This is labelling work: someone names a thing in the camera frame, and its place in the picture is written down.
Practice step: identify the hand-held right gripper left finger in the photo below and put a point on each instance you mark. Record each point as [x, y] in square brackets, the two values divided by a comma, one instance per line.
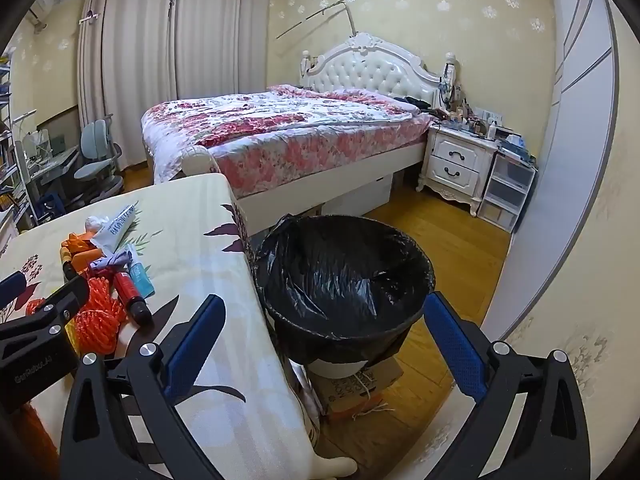
[195, 340]

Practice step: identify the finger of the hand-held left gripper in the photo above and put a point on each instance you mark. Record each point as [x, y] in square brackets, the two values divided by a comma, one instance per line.
[67, 297]
[10, 286]

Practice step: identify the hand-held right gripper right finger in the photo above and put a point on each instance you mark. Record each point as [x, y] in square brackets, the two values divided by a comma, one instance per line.
[457, 345]

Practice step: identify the orange plastic bag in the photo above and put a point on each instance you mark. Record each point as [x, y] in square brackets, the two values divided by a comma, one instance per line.
[80, 260]

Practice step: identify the lilac paper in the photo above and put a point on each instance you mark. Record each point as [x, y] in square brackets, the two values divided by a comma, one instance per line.
[112, 261]

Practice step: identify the red bottle with black cap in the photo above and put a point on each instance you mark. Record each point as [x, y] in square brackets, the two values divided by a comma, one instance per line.
[129, 292]

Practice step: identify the teal tube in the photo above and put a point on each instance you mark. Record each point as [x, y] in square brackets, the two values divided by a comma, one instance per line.
[141, 279]

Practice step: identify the white tissue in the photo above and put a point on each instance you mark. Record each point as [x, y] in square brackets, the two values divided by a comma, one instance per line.
[95, 224]

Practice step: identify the white squeeze tube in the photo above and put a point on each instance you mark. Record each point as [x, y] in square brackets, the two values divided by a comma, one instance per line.
[117, 227]

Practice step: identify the trash bin with black bag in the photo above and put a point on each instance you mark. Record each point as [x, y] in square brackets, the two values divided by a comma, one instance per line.
[340, 280]

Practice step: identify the orange cloth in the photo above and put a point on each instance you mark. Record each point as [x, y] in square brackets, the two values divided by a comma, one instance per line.
[37, 440]

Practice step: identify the blue crate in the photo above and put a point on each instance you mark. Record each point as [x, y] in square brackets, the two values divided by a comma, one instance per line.
[50, 205]

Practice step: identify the grey study desk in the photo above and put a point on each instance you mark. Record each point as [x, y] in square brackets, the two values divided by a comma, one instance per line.
[55, 162]

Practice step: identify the grey-blue desk chair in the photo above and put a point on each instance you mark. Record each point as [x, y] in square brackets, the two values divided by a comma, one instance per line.
[95, 135]

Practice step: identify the clear plastic drawer unit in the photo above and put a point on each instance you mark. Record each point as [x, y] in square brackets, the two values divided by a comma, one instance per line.
[505, 185]

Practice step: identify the white desk lamp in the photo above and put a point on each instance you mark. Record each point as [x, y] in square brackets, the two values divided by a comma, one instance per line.
[25, 115]

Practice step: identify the white bookshelf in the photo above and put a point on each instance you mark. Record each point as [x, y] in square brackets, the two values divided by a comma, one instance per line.
[7, 110]

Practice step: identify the white storage box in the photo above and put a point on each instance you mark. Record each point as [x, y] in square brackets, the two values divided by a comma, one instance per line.
[360, 195]

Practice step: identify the white nightstand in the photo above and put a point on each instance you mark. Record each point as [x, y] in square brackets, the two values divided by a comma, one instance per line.
[455, 160]

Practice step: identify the pile of small boxes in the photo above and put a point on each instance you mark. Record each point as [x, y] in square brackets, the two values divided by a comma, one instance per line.
[515, 145]

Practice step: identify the cluster of small bottles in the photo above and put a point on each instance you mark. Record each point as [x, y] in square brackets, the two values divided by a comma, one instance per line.
[470, 122]

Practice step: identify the red floral quilt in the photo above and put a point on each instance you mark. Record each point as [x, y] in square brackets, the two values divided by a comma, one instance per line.
[280, 130]

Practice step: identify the dark clothes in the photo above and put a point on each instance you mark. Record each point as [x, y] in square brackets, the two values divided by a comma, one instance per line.
[415, 102]

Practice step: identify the beige curtain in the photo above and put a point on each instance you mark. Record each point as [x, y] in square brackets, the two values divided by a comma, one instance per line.
[135, 60]
[220, 35]

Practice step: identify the white sliding wardrobe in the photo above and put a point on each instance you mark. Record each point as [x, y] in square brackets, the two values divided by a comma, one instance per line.
[585, 110]

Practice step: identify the white air conditioner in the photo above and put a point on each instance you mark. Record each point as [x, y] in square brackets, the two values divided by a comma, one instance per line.
[41, 7]

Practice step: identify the white bed with tufted headboard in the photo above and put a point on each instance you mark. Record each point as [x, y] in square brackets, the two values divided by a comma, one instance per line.
[370, 72]

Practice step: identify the thin metal pole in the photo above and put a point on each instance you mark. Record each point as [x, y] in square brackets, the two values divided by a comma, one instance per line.
[350, 20]

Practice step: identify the white wall socket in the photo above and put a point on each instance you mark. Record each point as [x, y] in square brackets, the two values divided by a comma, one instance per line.
[487, 115]

